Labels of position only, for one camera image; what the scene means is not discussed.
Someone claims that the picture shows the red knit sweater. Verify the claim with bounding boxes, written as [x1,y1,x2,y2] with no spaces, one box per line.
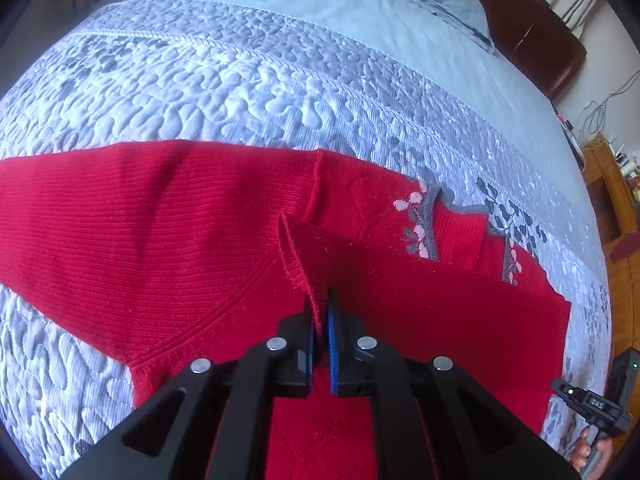
[0,138,573,480]

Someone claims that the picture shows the person's right hand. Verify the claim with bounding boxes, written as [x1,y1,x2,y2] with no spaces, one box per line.
[568,428,614,479]

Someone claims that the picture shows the dark red cloth on desk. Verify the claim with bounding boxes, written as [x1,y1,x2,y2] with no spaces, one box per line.
[611,243,639,262]

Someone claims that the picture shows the dark brown leather headboard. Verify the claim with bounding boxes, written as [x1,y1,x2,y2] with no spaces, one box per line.
[480,0,587,101]

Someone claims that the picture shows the wall cables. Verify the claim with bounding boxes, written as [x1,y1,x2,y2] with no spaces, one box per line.
[554,0,640,137]

